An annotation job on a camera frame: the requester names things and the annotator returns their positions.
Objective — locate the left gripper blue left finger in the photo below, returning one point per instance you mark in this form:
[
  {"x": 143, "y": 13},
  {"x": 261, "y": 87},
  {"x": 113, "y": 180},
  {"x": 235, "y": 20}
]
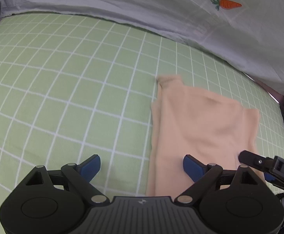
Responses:
[{"x": 79, "y": 177}]

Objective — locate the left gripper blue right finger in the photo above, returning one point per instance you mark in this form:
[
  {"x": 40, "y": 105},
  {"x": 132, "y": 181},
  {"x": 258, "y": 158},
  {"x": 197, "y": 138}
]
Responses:
[{"x": 204, "y": 177}]

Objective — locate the peach long-sleeve garment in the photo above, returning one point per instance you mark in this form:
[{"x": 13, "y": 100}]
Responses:
[{"x": 191, "y": 120}]

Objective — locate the green checked bed sheet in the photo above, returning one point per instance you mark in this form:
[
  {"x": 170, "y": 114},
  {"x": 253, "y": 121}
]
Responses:
[{"x": 73, "y": 86}]

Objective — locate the grey carrot-print quilt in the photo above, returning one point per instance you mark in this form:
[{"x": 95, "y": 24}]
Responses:
[{"x": 248, "y": 34}]

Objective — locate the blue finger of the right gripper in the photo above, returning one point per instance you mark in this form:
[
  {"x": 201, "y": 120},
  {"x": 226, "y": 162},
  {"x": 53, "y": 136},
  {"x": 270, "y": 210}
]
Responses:
[{"x": 260, "y": 163}]

